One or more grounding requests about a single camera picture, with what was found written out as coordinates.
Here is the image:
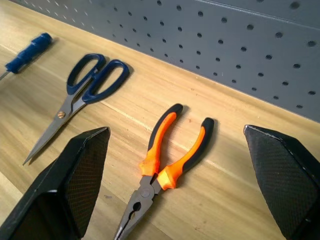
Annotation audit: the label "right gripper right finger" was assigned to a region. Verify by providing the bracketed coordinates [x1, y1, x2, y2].
[243, 124, 320, 240]

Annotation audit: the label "blue handled screwdriver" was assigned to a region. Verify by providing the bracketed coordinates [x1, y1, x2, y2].
[0, 32, 54, 82]

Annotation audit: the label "grey metal pegboard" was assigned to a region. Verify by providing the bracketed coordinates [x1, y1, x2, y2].
[14, 0, 320, 124]

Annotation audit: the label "orange black pliers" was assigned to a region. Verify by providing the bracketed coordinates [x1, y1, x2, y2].
[113, 103, 215, 240]

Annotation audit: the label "blue handled scissors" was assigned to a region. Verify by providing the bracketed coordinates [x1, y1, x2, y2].
[22, 52, 131, 167]

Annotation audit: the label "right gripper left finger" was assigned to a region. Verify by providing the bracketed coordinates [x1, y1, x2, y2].
[0, 126, 111, 240]

